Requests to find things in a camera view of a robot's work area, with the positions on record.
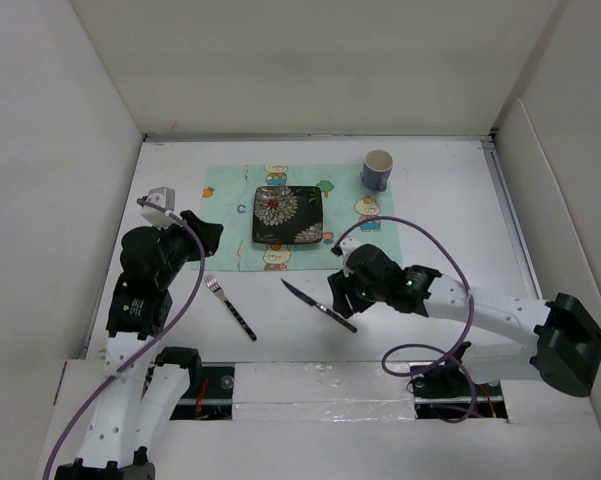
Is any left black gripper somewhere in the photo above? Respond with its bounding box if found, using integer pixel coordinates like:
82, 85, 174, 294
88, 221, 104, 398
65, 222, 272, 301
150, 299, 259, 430
154, 210, 221, 287

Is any steel knife patterned handle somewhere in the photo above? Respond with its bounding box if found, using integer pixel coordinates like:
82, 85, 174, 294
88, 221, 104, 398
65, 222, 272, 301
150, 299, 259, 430
281, 279, 358, 333

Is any steel fork black handle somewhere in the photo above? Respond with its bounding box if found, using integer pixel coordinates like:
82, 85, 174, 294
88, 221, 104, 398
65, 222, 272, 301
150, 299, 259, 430
204, 274, 258, 342

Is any green cartoon print cloth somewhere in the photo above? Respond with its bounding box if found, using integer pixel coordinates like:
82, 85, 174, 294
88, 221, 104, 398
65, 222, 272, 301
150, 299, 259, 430
191, 162, 404, 273

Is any black floral square plate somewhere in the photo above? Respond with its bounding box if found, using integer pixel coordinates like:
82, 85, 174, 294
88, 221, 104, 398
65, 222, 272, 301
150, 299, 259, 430
252, 186, 324, 245

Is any purple mug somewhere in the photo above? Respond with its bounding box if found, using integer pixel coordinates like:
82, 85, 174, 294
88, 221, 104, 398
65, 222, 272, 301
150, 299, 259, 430
361, 150, 394, 192

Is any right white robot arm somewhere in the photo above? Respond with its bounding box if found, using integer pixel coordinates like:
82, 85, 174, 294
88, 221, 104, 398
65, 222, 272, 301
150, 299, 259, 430
328, 238, 601, 399

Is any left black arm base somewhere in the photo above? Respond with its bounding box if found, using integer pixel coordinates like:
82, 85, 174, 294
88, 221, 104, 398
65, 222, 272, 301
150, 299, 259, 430
171, 363, 235, 421

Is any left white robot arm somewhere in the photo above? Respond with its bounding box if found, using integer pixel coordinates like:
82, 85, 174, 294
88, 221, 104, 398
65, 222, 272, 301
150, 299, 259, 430
43, 207, 223, 479

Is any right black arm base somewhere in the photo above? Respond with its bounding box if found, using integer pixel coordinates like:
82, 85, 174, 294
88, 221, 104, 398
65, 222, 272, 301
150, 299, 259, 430
406, 366, 508, 423

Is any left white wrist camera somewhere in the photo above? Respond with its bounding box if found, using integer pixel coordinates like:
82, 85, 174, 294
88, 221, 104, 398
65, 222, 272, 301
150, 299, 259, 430
137, 187, 176, 230

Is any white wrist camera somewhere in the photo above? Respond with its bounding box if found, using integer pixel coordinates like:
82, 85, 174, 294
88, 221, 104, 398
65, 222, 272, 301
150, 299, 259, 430
137, 187, 176, 230
331, 237, 362, 259

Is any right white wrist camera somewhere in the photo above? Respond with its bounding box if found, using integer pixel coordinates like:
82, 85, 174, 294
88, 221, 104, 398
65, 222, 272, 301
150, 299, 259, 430
331, 237, 362, 259

